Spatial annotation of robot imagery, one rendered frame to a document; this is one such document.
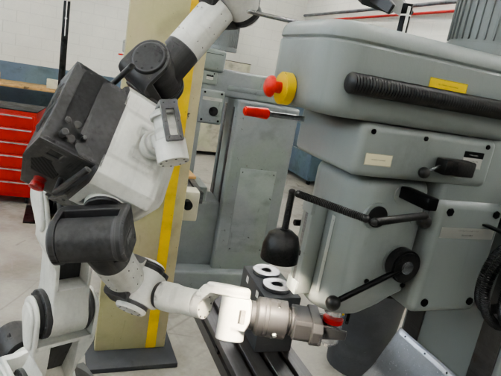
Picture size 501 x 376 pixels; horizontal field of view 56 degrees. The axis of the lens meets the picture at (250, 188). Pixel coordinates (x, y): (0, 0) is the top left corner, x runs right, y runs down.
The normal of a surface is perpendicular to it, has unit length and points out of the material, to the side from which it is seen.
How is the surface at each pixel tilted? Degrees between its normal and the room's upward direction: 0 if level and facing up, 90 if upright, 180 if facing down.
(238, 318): 68
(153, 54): 62
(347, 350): 94
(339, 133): 90
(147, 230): 90
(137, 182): 58
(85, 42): 90
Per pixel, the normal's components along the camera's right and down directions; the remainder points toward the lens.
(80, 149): 0.65, -0.26
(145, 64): -0.11, -0.27
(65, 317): 0.68, 0.14
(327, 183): -0.92, -0.07
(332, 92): -0.31, 0.18
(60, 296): 0.64, 0.37
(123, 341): 0.35, 0.29
